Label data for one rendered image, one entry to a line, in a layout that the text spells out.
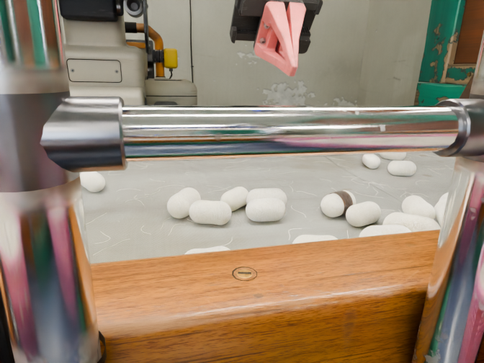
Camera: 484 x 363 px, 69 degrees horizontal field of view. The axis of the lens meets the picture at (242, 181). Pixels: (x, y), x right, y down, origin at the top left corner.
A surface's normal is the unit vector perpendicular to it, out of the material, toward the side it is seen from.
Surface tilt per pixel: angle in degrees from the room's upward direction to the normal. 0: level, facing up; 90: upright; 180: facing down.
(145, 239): 0
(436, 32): 90
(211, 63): 90
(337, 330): 90
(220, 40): 90
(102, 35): 98
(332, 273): 0
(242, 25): 130
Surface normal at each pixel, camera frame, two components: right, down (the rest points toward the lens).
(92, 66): 0.20, 0.44
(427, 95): -0.97, 0.05
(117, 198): 0.03, -0.95
